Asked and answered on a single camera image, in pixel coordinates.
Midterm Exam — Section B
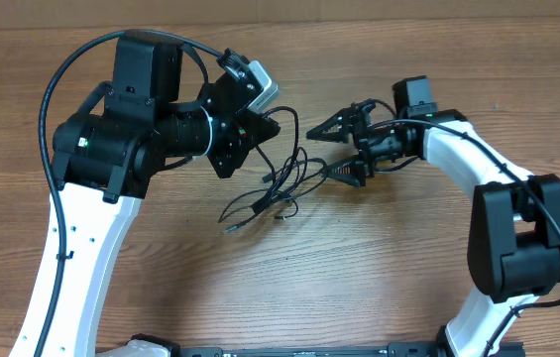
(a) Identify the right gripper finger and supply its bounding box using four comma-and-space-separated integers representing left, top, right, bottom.
327, 157, 367, 187
306, 108, 354, 144

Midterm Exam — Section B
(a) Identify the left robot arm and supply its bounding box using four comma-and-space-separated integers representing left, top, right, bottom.
12, 30, 280, 356

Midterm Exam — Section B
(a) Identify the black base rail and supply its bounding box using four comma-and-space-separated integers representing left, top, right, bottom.
130, 332, 526, 357

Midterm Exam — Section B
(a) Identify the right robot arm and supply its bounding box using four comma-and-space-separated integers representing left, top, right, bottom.
306, 75, 560, 356

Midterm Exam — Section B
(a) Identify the black thin USB cable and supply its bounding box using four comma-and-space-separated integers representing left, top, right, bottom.
217, 146, 310, 235

